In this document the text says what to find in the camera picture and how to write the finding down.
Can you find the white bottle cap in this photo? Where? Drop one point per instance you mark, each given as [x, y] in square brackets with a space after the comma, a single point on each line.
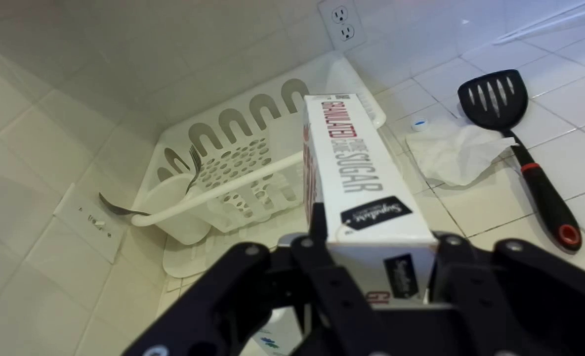
[417, 124]

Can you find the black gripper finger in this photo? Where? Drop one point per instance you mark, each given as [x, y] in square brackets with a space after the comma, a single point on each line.
[318, 230]

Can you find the granulated sugar box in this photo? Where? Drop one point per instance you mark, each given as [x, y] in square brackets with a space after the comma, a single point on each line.
[374, 226]

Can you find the white dish rack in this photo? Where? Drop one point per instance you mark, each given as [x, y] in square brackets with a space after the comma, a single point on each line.
[237, 163]

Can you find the white crumpled napkin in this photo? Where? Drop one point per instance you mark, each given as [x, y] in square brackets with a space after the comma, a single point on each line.
[457, 157]

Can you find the black slotted spatula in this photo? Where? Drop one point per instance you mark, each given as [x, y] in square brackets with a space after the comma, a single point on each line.
[498, 102]

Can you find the white wall outlet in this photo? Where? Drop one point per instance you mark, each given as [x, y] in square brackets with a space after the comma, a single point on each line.
[342, 23]

